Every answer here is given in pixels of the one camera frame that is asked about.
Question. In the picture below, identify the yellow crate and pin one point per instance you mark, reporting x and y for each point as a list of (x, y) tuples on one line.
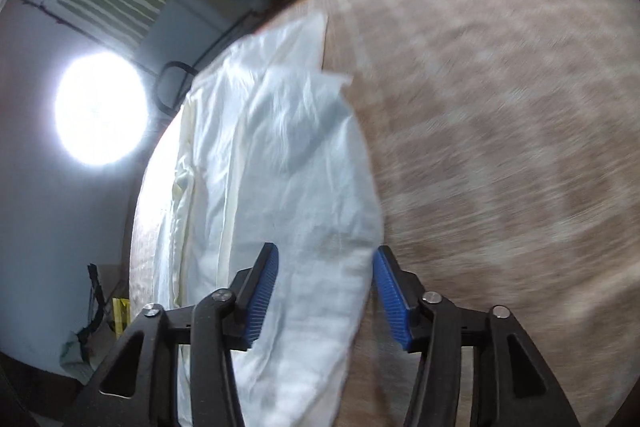
[(120, 312)]

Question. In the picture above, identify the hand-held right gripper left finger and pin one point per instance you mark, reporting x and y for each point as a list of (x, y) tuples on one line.
[(262, 292)]

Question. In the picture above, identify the white long-sleeved shirt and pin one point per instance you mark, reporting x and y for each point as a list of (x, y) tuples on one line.
[(300, 157)]

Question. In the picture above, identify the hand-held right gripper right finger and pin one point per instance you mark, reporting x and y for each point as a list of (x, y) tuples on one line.
[(392, 297)]

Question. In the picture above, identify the beige plaid blanket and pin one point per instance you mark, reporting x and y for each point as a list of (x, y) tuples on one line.
[(500, 107)]

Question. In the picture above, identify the black metal clothes rack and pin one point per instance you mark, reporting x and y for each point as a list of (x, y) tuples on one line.
[(177, 65)]

